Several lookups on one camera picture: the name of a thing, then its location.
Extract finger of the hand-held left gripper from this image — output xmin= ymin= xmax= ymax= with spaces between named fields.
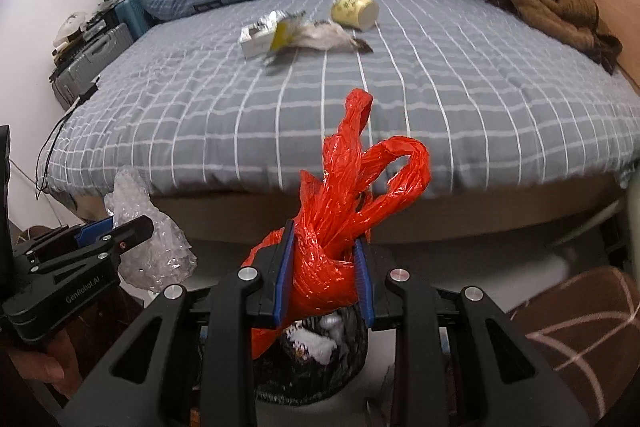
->
xmin=10 ymin=217 xmax=117 ymax=258
xmin=29 ymin=215 xmax=154 ymax=276

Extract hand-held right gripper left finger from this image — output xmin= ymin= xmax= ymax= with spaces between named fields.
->
xmin=65 ymin=219 xmax=296 ymax=427

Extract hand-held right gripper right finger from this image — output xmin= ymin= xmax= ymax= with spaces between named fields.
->
xmin=352 ymin=237 xmax=591 ymax=427

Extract clear bubble wrap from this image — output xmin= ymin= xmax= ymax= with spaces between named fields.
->
xmin=104 ymin=167 xmax=198 ymax=293

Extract red plastic bag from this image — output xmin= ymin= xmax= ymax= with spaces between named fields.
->
xmin=240 ymin=88 xmax=432 ymax=358

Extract white tissue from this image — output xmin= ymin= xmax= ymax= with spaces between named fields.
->
xmin=289 ymin=314 xmax=346 ymax=364

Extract black trash bin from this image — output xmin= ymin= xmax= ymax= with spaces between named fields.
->
xmin=252 ymin=304 xmax=368 ymax=405

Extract small white box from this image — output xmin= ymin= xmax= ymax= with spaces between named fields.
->
xmin=240 ymin=24 xmax=273 ymax=59

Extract yellow silver snack bag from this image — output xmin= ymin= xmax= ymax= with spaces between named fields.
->
xmin=250 ymin=9 xmax=308 ymax=68

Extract yellow paper cup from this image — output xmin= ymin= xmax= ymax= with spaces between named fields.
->
xmin=331 ymin=0 xmax=380 ymax=32

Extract person's left hand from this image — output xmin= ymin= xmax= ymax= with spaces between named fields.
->
xmin=7 ymin=332 xmax=81 ymax=400

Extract black power adapter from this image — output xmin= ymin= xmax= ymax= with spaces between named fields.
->
xmin=75 ymin=79 xmax=101 ymax=105

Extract grey suitcase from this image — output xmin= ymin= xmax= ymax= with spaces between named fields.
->
xmin=50 ymin=24 xmax=133 ymax=110

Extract grey checked bed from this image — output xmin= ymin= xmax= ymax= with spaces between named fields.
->
xmin=40 ymin=0 xmax=640 ymax=248

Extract white plastic device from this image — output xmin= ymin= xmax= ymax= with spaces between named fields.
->
xmin=54 ymin=12 xmax=88 ymax=50

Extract teal suitcase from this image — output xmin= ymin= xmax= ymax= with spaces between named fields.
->
xmin=112 ymin=0 xmax=151 ymax=40

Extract black adapter cable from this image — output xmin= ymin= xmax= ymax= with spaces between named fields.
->
xmin=35 ymin=99 xmax=83 ymax=200

